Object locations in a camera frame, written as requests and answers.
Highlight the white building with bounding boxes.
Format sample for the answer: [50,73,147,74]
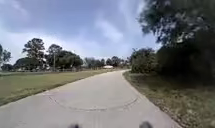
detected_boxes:
[102,65,115,70]

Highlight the grey concrete path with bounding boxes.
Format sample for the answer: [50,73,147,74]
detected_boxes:
[0,69,183,128]

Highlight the dark green bush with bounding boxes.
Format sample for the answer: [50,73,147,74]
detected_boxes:
[129,47,159,75]

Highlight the row of trees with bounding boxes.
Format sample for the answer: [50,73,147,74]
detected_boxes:
[0,37,132,73]

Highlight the pole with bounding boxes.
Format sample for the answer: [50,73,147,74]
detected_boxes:
[52,52,57,72]

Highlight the fence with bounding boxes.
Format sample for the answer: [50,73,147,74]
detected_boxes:
[8,68,83,73]

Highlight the robot's own part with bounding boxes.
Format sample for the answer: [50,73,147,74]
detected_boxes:
[68,123,81,128]
[138,121,154,128]

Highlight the grass verge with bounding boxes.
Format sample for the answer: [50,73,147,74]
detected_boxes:
[122,70,215,128]

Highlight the grass field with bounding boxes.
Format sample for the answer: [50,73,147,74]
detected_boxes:
[0,68,117,109]

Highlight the large dark tree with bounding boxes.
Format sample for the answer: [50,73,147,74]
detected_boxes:
[138,0,215,86]

